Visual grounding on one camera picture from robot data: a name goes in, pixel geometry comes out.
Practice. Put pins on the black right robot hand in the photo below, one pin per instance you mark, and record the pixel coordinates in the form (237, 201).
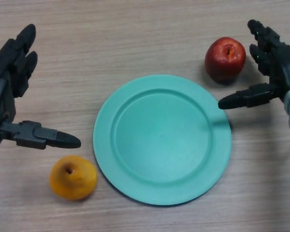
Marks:
(282, 67)

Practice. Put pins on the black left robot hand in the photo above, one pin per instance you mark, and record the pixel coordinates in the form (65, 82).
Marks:
(4, 96)

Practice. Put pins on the red apple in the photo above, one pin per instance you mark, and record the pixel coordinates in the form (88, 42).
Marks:
(223, 62)

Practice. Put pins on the green round plate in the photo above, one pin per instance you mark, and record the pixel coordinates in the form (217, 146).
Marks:
(162, 140)

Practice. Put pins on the yellow pear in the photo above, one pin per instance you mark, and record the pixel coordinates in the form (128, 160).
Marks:
(73, 180)

